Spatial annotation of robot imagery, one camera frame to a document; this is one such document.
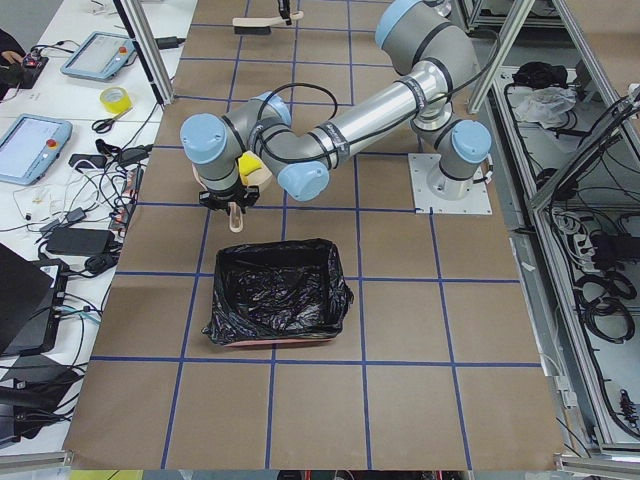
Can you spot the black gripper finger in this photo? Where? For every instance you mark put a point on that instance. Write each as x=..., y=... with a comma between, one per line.
x=284, y=8

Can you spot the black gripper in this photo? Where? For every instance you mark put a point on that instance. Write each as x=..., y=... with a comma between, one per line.
x=223, y=195

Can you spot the beige plastic dustpan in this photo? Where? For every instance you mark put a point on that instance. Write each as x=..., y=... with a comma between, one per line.
x=261, y=179

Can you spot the yellow green sponge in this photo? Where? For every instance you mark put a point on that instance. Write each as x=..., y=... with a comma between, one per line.
x=248, y=163

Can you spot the beige hand brush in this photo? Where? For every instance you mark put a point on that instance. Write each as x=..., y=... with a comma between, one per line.
x=262, y=25

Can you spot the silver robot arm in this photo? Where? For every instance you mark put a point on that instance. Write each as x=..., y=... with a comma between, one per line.
x=434, y=59

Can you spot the black bag lined bin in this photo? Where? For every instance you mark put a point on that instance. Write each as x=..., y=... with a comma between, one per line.
x=278, y=292

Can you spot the black power adapter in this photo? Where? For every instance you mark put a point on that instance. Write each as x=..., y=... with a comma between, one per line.
x=169, y=42

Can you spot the yellow tape roll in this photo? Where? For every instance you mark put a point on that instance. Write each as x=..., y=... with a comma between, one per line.
x=115, y=100

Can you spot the large black power brick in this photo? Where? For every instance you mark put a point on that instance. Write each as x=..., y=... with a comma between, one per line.
x=79, y=241

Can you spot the upper teach pendant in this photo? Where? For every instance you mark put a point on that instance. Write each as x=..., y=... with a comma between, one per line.
x=100, y=57

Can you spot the teach pendant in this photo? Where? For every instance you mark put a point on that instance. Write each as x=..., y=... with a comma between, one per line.
x=100, y=57
x=30, y=146

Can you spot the lower teach pendant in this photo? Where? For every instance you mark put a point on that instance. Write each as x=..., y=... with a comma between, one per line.
x=30, y=146

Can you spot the black laptop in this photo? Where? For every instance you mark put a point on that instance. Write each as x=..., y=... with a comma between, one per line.
x=31, y=296

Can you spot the white crumpled cloth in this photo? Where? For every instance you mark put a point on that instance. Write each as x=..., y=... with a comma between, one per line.
x=548, y=107

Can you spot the aluminium frame post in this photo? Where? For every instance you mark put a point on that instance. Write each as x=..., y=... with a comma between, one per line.
x=138, y=28

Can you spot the black handled scissors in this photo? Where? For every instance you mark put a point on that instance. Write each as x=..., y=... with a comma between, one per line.
x=103, y=126

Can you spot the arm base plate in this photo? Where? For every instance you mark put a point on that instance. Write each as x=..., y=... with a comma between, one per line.
x=434, y=193

